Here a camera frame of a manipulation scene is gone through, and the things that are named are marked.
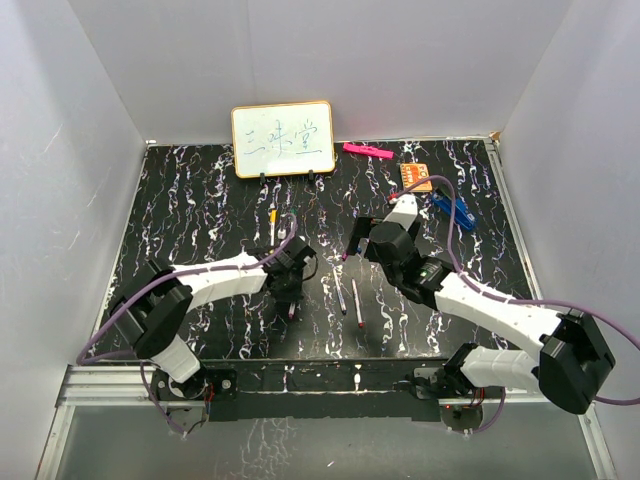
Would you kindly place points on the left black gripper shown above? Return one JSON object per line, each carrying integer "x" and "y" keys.
{"x": 292, "y": 295}

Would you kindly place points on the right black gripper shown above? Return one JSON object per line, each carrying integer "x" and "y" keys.
{"x": 362, "y": 228}

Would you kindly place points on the white pen yellow tip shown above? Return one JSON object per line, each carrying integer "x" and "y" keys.
{"x": 272, "y": 227}

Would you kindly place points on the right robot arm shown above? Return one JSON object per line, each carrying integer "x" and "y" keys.
{"x": 561, "y": 355}

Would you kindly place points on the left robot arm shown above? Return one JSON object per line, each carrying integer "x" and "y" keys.
{"x": 149, "y": 312}

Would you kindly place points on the white pen blue tip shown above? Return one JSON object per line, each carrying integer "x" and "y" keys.
{"x": 342, "y": 303}

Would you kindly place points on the white pen red tip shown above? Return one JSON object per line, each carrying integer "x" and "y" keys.
{"x": 357, "y": 303}

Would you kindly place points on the orange card pack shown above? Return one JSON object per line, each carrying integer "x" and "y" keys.
{"x": 412, "y": 173}

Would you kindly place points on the pink plastic clip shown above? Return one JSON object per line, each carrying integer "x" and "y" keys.
{"x": 366, "y": 150}

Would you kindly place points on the blue stapler tool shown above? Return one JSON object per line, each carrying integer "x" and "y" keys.
{"x": 457, "y": 209}

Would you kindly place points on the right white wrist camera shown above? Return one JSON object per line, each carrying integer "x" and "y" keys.
{"x": 404, "y": 211}

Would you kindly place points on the small whiteboard with wooden frame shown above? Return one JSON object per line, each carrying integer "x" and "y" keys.
{"x": 283, "y": 139}

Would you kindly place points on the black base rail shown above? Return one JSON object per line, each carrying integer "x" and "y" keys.
{"x": 316, "y": 389}

